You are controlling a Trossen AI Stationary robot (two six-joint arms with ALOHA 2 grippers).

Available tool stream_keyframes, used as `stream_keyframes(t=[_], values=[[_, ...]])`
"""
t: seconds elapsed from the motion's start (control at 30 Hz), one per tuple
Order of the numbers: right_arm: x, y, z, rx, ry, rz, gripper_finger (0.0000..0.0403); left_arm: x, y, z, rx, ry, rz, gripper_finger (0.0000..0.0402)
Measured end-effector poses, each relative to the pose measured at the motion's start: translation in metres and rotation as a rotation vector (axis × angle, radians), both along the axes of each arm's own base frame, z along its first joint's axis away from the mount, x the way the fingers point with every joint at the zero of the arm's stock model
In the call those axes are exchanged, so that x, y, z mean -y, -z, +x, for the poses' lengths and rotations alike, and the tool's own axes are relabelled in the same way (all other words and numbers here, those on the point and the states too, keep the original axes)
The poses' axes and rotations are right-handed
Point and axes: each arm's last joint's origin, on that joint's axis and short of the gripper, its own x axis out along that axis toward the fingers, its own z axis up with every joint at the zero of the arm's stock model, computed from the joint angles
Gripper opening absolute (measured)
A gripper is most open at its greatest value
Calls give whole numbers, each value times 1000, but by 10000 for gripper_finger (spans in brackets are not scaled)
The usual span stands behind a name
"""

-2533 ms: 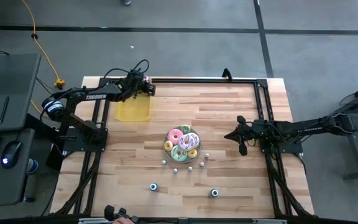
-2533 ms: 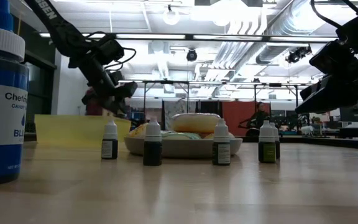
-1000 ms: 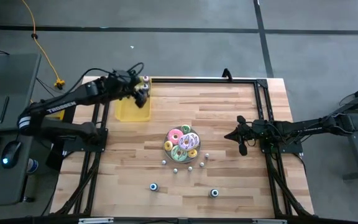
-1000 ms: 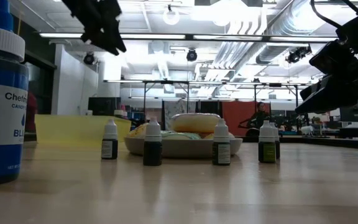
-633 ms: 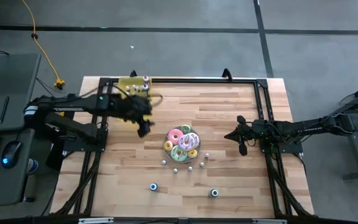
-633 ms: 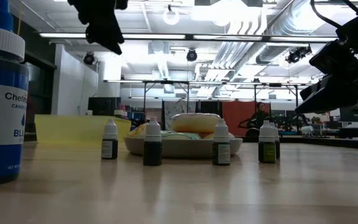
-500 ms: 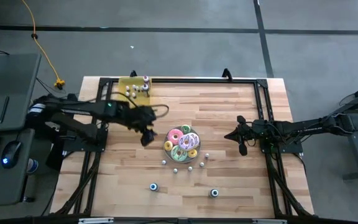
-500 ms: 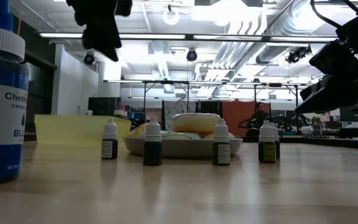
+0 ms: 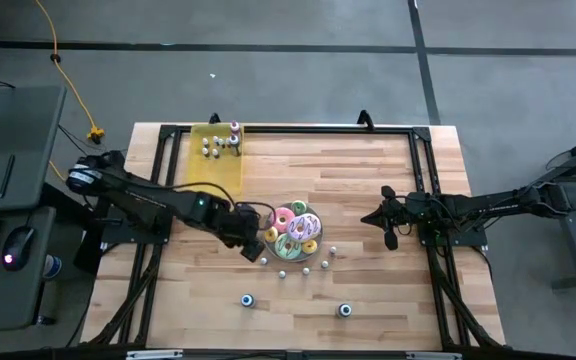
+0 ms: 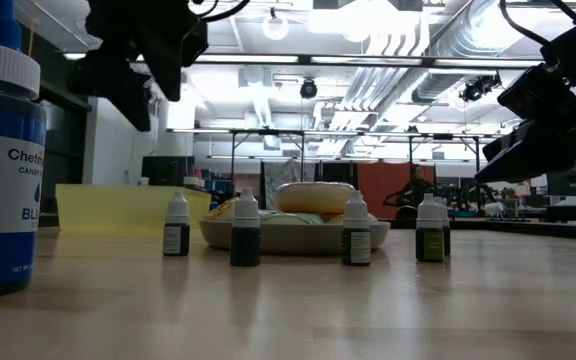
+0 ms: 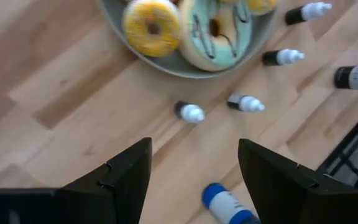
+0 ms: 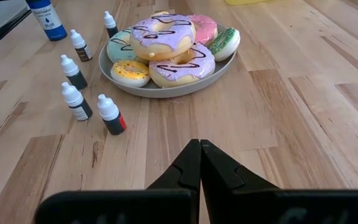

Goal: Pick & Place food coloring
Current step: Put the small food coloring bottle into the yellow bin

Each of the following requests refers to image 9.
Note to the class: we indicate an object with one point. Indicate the yellow translucent plastic bin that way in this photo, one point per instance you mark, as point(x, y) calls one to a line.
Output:
point(218, 175)

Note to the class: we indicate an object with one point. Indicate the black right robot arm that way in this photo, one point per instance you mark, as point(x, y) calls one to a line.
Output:
point(493, 205)

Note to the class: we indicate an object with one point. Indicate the dark grey desk shelf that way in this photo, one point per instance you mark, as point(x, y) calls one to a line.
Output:
point(8, 310)

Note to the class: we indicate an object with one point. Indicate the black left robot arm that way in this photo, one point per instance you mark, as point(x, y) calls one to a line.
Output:
point(158, 202)

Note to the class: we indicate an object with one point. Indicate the pink frosted donut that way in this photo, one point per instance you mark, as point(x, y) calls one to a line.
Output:
point(275, 222)

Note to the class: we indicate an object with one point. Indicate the blue and white can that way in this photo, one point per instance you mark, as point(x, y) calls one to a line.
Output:
point(52, 266)

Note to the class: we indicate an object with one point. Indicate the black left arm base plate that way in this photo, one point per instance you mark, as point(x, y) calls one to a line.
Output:
point(133, 237)

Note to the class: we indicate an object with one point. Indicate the small yellow donut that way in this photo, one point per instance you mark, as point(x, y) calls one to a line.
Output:
point(306, 249)
point(268, 236)

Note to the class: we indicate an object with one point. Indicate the silver metal bracket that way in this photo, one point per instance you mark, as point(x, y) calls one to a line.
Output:
point(433, 356)
point(154, 355)

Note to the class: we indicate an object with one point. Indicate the black support panel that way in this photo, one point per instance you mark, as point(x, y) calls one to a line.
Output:
point(88, 252)

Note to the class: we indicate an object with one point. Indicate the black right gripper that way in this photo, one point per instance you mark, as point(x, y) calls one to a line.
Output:
point(405, 212)

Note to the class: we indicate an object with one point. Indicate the black table clamp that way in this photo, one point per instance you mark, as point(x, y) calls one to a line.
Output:
point(365, 121)
point(214, 119)

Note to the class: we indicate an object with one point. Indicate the small green donut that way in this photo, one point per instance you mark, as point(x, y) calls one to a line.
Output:
point(302, 211)

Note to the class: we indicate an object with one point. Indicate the large green frosted donut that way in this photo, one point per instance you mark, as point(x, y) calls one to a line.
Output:
point(293, 252)

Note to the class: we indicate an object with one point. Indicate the grey round plate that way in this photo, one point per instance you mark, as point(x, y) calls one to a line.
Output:
point(270, 248)

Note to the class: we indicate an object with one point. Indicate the lilac donut with brown stripes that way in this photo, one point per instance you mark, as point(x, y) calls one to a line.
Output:
point(313, 225)

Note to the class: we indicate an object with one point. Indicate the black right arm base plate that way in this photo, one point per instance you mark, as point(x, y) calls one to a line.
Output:
point(460, 239)

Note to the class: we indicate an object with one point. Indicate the black pen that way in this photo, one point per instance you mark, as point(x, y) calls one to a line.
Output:
point(7, 175)

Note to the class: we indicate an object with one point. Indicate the dark grey desk top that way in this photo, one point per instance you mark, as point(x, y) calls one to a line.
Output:
point(18, 130)

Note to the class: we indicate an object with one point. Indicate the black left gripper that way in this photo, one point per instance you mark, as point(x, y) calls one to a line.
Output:
point(240, 227)

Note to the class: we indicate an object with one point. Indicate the dark grey stand frame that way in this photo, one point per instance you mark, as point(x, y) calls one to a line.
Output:
point(574, 245)

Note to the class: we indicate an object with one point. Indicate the pink-tipped food colouring bottle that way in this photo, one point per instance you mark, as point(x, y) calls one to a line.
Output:
point(234, 126)

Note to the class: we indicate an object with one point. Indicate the black computer mouse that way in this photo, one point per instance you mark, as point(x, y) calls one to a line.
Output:
point(18, 247)

